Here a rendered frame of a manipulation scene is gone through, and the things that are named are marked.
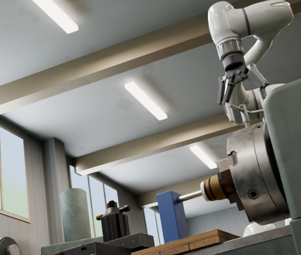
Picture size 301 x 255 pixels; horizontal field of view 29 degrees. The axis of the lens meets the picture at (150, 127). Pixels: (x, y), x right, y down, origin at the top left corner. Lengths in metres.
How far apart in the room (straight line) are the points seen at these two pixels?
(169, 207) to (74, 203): 5.34
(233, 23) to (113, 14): 4.05
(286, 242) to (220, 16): 0.83
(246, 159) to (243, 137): 0.08
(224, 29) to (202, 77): 5.50
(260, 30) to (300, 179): 0.66
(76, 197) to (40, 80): 1.54
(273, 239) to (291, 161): 0.22
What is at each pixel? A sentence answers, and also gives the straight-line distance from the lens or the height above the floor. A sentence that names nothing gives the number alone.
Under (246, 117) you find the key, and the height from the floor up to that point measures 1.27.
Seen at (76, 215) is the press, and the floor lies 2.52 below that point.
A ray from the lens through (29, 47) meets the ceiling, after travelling 6.42.
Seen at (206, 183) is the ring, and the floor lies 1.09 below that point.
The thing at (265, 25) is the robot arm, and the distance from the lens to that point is 2.07.
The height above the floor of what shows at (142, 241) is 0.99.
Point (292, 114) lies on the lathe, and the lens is 1.67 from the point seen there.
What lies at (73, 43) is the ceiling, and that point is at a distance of 6.40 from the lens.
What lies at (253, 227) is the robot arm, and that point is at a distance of 2.48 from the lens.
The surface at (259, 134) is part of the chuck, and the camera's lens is 1.78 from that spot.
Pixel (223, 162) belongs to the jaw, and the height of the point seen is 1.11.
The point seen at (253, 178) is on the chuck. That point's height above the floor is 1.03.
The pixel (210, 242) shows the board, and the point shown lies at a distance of 1.73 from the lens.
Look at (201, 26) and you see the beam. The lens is 6.22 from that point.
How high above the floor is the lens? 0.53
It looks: 24 degrees up
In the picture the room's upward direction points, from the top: 10 degrees counter-clockwise
